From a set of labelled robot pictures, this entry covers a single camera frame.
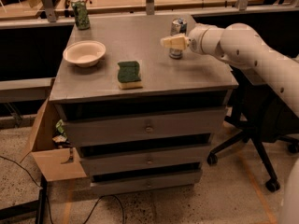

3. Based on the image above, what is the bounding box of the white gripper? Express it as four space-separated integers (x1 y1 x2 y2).
160 25 215 55

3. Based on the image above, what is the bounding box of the silver blue redbull can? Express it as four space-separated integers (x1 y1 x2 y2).
169 18 187 59

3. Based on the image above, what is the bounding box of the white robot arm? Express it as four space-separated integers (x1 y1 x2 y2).
161 23 299 192

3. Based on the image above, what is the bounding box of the white paper bowl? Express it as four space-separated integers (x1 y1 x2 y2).
63 40 106 67

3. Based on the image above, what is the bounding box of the green yellow sponge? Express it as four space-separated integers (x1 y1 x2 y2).
117 61 142 90

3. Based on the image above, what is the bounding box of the grey drawer cabinet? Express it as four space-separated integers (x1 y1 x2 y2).
50 15 237 195

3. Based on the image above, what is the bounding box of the black office chair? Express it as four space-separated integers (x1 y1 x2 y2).
206 68 299 192

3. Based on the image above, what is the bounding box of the brown cardboard box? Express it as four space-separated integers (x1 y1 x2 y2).
19 77 88 183

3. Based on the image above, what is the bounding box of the black table leg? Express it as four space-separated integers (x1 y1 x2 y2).
0 175 48 224

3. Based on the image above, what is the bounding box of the black floor cable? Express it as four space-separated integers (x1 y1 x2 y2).
0 154 126 224

